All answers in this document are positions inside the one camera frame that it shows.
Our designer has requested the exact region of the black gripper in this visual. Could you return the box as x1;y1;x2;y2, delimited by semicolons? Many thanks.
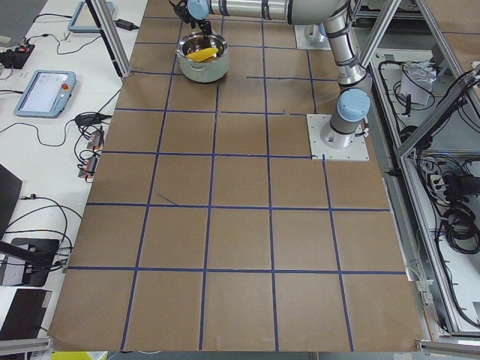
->
197;19;212;35

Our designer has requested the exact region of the yellow corn cob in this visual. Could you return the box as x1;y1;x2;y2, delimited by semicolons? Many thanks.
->
186;47;219;63

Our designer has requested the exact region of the pale green cooking pot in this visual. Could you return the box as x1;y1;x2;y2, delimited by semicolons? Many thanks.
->
176;32;230;83

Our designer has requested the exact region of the black power adapter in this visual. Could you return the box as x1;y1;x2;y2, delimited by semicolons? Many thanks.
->
115;19;140;31

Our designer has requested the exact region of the blue teach pendant far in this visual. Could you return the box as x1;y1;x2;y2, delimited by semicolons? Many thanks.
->
67;1;99;34

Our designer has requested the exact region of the blue teach pendant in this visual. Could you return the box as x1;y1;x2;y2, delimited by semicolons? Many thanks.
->
13;70;77;119
67;1;99;34

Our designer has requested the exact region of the blue teach pendant near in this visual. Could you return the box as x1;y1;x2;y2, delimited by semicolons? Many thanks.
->
13;70;77;119

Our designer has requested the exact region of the crumpled white paper bag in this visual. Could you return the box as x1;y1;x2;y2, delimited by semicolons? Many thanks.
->
399;61;437;106

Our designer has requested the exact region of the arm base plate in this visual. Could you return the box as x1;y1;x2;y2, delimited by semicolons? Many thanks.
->
307;114;370;162
294;23;331;51

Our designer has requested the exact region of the aluminium frame post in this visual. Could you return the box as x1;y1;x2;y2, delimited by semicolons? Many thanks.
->
85;0;131;79

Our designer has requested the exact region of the black cable bundle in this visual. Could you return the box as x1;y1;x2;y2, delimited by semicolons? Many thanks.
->
436;204;480;256

